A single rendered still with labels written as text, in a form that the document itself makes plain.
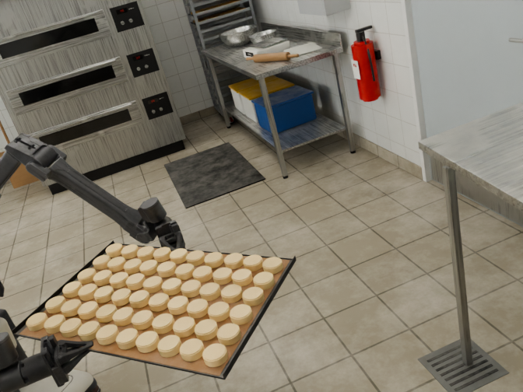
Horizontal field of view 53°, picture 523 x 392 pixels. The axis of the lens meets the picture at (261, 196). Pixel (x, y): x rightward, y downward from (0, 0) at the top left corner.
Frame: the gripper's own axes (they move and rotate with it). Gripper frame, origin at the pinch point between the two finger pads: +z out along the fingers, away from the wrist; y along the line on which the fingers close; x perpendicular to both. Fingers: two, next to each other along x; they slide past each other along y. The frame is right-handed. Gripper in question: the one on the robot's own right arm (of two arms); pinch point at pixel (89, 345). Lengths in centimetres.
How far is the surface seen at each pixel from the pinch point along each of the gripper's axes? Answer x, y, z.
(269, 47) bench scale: 311, -7, 166
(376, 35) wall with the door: 215, -2, 209
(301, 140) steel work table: 270, -79, 161
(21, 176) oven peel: 496, -100, -86
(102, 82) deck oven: 419, -14, 30
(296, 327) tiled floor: 92, -100, 72
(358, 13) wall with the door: 236, 12, 209
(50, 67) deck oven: 424, 12, -9
